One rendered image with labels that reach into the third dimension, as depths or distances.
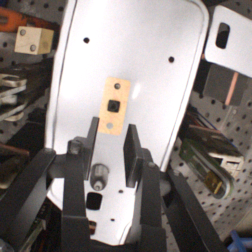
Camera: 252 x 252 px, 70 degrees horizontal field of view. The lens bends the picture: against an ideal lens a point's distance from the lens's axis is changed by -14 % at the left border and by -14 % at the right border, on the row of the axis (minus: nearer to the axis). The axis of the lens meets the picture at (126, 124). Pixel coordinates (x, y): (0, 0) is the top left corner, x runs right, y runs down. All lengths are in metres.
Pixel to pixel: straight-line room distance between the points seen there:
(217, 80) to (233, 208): 0.79
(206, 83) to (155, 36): 0.12
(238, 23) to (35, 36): 0.31
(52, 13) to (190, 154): 0.53
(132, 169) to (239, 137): 0.68
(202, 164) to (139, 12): 0.25
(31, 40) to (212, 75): 0.29
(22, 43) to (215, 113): 0.62
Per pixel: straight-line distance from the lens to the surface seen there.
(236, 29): 0.37
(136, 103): 0.32
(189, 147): 0.36
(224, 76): 0.38
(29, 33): 0.27
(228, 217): 1.09
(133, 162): 0.16
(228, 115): 0.75
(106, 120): 0.31
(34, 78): 0.34
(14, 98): 0.28
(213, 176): 0.31
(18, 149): 0.46
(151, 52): 0.31
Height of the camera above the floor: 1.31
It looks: 68 degrees down
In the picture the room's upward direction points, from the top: 173 degrees clockwise
